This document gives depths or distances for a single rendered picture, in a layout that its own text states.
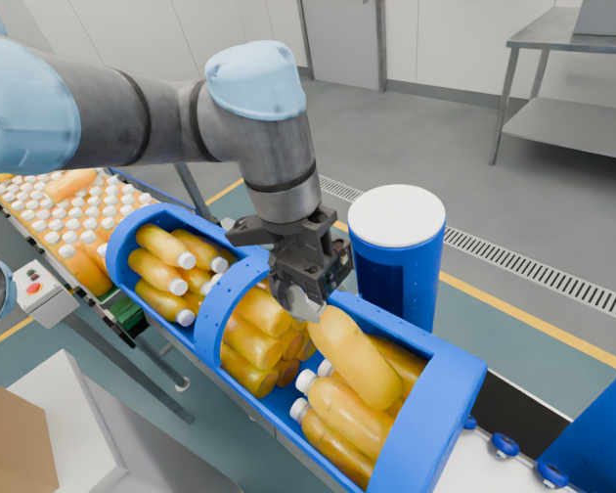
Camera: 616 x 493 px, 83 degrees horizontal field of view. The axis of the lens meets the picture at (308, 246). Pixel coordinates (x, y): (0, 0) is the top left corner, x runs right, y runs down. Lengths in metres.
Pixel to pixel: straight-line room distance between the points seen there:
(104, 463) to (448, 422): 0.53
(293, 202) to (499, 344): 1.79
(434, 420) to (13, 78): 0.51
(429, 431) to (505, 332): 1.61
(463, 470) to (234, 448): 1.28
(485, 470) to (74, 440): 0.73
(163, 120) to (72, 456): 0.60
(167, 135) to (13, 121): 0.12
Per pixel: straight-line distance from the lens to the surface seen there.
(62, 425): 0.82
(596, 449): 1.06
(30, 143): 0.26
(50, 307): 1.23
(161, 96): 0.33
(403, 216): 1.04
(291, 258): 0.41
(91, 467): 0.75
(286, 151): 0.31
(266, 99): 0.29
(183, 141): 0.34
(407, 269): 1.03
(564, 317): 2.24
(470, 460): 0.83
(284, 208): 0.34
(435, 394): 0.53
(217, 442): 1.95
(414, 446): 0.52
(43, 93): 0.26
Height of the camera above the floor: 1.72
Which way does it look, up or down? 44 degrees down
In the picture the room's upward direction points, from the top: 15 degrees counter-clockwise
